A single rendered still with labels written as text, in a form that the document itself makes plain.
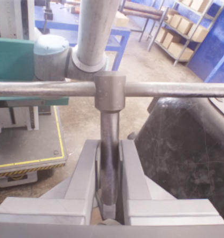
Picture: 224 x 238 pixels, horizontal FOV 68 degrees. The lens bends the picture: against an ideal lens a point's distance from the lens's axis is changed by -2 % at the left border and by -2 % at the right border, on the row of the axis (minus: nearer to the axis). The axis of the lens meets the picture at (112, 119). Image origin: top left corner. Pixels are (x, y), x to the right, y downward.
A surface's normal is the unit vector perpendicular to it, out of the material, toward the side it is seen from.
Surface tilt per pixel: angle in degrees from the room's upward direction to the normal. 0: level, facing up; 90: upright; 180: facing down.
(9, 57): 90
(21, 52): 90
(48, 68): 90
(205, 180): 90
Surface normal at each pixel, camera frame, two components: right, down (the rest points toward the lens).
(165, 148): -0.87, 0.14
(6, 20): 0.32, 0.74
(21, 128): 0.27, -0.66
